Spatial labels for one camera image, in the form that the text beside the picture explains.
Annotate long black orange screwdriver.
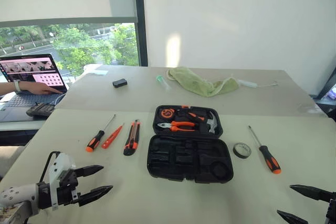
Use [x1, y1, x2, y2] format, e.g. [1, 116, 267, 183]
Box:
[248, 125, 282, 175]

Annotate black screen device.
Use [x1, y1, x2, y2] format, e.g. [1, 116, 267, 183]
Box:
[317, 67, 336, 123]

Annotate open laptop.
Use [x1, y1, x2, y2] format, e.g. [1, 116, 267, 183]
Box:
[0, 54, 70, 123]

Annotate black electrical tape roll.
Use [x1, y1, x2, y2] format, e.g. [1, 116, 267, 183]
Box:
[233, 142, 252, 159]

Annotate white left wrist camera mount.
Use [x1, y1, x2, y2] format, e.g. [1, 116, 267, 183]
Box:
[48, 152, 77, 211]

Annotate orange handled pliers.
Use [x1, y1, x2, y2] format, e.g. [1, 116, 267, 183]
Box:
[157, 120, 196, 132]

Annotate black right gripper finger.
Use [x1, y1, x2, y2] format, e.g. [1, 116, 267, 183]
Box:
[277, 210, 309, 224]
[289, 184, 336, 201]

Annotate short black orange screwdriver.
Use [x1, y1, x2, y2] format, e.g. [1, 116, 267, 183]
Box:
[85, 114, 117, 153]

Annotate orange black utility knife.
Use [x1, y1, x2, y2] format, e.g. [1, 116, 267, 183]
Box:
[123, 119, 141, 156]

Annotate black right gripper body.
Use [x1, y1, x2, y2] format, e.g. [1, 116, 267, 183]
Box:
[324, 198, 336, 224]

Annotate green towel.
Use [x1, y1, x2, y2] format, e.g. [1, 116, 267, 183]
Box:
[166, 67, 240, 98]

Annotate person's bare hand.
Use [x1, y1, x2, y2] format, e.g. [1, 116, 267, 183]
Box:
[19, 80, 65, 96]

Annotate clear tube with green cap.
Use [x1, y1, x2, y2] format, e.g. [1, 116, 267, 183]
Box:
[156, 74, 172, 90]

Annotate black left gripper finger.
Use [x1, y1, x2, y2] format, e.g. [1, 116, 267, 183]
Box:
[75, 165, 104, 178]
[78, 185, 114, 207]

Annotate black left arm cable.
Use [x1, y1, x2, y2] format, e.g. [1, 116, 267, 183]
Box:
[39, 151, 61, 183]

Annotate dark window frame post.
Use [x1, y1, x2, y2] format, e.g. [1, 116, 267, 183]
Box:
[132, 0, 149, 67]

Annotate white adapter with cable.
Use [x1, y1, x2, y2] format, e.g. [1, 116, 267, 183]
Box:
[237, 79, 279, 89]

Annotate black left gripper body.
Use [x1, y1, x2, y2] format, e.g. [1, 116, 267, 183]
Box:
[56, 168, 81, 206]

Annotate black calculator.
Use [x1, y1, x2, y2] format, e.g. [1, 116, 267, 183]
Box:
[25, 103, 56, 118]

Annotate black tool case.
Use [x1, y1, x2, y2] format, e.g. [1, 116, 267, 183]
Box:
[146, 104, 235, 184]

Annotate steel claw hammer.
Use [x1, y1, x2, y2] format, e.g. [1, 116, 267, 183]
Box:
[201, 111, 219, 134]

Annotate orange black tape measure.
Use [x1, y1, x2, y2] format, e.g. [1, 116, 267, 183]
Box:
[160, 108, 174, 119]

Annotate white laptop cable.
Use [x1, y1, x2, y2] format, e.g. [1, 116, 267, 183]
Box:
[53, 92, 67, 107]

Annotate small black box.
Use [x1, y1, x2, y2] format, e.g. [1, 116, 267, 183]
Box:
[112, 78, 128, 89]

